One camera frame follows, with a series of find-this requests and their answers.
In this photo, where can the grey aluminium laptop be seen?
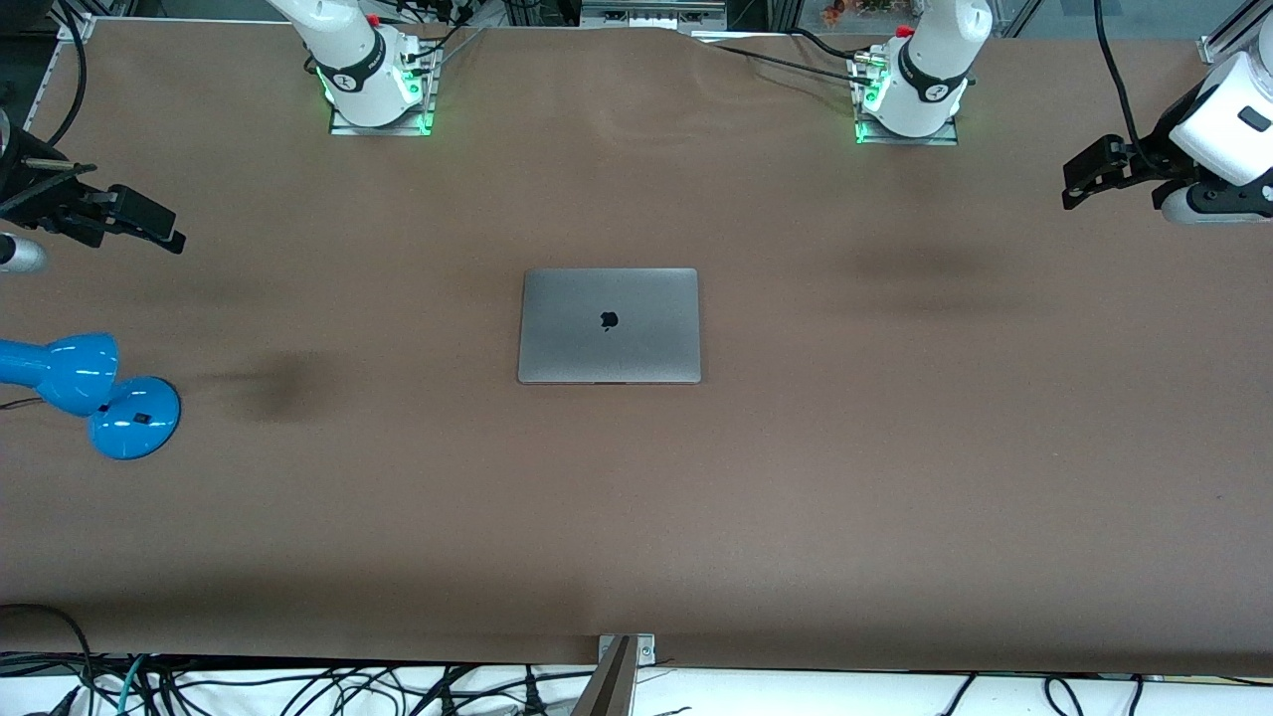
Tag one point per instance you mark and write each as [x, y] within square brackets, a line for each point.
[577, 338]

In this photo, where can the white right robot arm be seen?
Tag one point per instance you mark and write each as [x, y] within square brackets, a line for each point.
[348, 60]

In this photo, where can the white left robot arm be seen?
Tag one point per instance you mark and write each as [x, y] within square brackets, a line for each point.
[935, 60]

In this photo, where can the blue desk lamp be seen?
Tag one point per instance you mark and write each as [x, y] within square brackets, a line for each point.
[119, 418]

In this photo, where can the orange green background object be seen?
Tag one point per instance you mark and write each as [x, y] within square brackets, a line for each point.
[840, 12]

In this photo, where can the brown table cover sheet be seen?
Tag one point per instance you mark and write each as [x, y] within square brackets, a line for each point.
[895, 497]

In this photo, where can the grey background device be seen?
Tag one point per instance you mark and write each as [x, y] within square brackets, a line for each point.
[651, 15]

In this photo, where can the aluminium frame rail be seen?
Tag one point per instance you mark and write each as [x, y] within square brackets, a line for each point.
[1218, 48]
[75, 28]

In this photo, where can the dark camera mount pole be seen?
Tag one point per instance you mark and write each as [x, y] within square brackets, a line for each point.
[609, 691]

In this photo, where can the metal clamp bracket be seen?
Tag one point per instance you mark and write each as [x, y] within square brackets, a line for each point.
[646, 651]

